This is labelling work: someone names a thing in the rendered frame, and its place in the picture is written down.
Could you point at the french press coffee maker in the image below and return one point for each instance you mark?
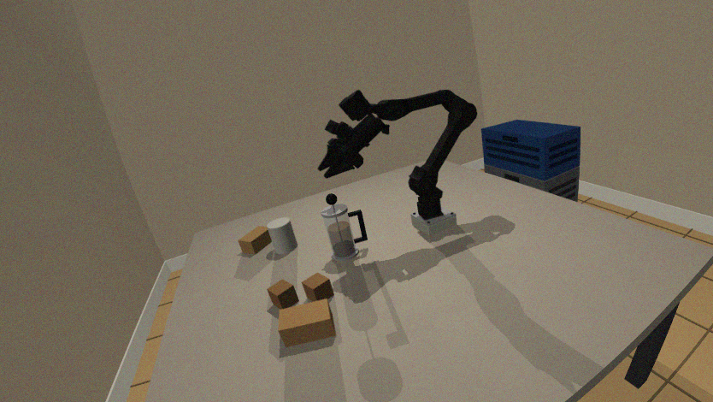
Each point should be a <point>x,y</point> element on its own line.
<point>339,233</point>

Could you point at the white cylinder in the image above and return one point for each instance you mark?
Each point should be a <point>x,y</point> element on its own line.
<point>282,235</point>

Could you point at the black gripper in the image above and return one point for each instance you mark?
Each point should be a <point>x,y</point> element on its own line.
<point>342,156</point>

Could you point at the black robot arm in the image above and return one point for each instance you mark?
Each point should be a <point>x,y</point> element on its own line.
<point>423,179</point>

